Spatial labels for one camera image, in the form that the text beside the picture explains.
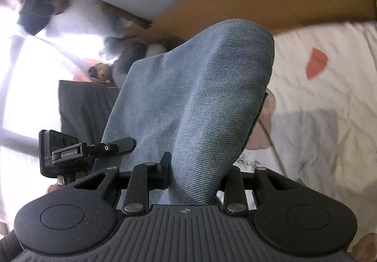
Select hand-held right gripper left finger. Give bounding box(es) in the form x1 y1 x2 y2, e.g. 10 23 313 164
73 151 172 216

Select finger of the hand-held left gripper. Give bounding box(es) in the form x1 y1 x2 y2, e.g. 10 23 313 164
87 137 136 156

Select cream printed bed sheet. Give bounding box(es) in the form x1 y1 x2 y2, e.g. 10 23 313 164
242 20 377 262

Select brown teddy bear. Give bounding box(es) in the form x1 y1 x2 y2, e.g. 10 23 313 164
88 62 114 82

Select grey neck pillow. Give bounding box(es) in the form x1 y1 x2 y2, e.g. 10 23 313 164
112 42 168 88

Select blue denim pants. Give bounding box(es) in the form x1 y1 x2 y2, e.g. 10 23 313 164
94 18 276 206

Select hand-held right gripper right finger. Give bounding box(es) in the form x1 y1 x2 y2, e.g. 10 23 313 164
216 165 307 216

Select dark round object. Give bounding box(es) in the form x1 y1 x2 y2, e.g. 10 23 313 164
18 0 74 35

